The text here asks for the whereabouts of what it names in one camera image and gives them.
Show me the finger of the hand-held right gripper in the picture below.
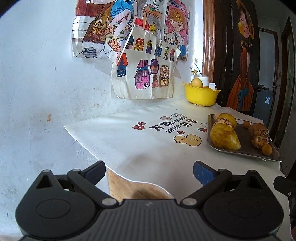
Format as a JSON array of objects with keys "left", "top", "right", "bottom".
[{"left": 273, "top": 176, "right": 296, "bottom": 202}]

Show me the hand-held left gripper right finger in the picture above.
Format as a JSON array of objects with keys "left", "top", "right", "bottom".
[{"left": 180, "top": 160, "right": 266, "bottom": 208}]

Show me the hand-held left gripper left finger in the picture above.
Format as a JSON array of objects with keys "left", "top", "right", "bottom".
[{"left": 35, "top": 160, "right": 120, "bottom": 208}]

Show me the yellow pear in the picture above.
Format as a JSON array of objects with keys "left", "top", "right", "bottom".
[{"left": 210, "top": 123, "right": 241, "bottom": 151}]

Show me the orange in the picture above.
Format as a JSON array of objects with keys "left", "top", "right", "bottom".
[{"left": 261, "top": 144, "right": 273, "bottom": 156}]

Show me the metal tray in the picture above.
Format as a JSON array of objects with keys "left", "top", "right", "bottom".
[{"left": 207, "top": 113, "right": 283, "bottom": 162}]

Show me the small striped melon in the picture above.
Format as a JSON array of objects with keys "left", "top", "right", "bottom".
[
  {"left": 251, "top": 133, "right": 270, "bottom": 148},
  {"left": 212, "top": 118, "right": 229, "bottom": 127}
]

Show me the yellow-green round fruit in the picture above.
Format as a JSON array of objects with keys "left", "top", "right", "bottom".
[{"left": 217, "top": 113, "right": 238, "bottom": 130}]

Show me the wooden table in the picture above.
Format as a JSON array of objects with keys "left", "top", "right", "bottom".
[{"left": 107, "top": 168, "right": 174, "bottom": 202}]

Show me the white printed tablecloth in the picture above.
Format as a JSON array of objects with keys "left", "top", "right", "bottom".
[{"left": 63, "top": 100, "right": 292, "bottom": 232}]

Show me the yellow plastic bowl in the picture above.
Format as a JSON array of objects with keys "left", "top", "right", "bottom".
[{"left": 183, "top": 83, "right": 223, "bottom": 107}]

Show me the grey appliance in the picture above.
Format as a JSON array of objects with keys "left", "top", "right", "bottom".
[{"left": 253, "top": 85, "right": 274, "bottom": 126}]

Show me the white jar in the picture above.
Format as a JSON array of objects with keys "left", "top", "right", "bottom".
[{"left": 194, "top": 74, "right": 209, "bottom": 88}]

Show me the yellow flower sprig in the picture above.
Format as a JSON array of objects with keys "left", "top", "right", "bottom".
[{"left": 190, "top": 58, "right": 201, "bottom": 76}]

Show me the coloured houses drawing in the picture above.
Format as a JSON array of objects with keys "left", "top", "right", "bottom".
[{"left": 111, "top": 25, "right": 181, "bottom": 100}]

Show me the woman in orange dress painting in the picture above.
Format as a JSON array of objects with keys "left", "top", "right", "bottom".
[{"left": 227, "top": 0, "right": 260, "bottom": 112}]

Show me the dark wooden door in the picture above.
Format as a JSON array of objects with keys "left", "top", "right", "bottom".
[{"left": 214, "top": 0, "right": 262, "bottom": 116}]

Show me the boy with fan drawing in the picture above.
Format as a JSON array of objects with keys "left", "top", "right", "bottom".
[{"left": 71, "top": 0, "right": 168, "bottom": 59}]

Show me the girl with bear drawing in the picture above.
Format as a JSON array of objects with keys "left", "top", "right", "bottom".
[{"left": 163, "top": 0, "right": 190, "bottom": 62}]

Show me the brown wooden door frame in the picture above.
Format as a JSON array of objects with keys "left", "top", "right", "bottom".
[{"left": 202, "top": 0, "right": 215, "bottom": 81}]

